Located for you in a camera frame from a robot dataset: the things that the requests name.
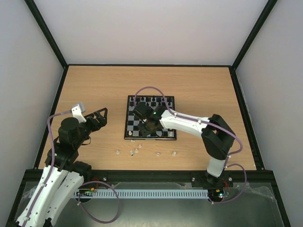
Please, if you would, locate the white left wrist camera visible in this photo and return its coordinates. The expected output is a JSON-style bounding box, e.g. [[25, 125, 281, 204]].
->
[[71, 102, 86, 123]]

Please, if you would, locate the left circuit board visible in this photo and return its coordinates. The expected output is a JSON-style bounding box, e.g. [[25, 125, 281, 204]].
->
[[74, 188, 98, 198]]

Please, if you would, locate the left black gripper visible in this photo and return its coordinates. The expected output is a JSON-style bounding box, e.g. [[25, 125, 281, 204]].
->
[[75, 107, 108, 148]]

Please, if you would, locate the black and silver chessboard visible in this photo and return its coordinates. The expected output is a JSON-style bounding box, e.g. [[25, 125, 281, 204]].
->
[[124, 95, 177, 140]]

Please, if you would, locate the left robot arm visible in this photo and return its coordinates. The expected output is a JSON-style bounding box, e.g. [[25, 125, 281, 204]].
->
[[14, 104, 107, 227]]

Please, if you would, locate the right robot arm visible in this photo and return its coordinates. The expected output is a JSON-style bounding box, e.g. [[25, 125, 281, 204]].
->
[[132, 102, 243, 186]]

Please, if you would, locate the green circuit board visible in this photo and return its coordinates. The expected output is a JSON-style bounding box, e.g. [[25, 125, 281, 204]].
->
[[219, 192, 230, 198]]

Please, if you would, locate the black aluminium frame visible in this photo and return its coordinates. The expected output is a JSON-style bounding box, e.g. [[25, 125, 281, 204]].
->
[[6, 0, 292, 227]]

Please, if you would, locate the grey slotted cable duct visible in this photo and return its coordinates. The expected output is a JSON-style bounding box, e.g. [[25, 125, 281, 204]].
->
[[80, 189, 209, 199]]

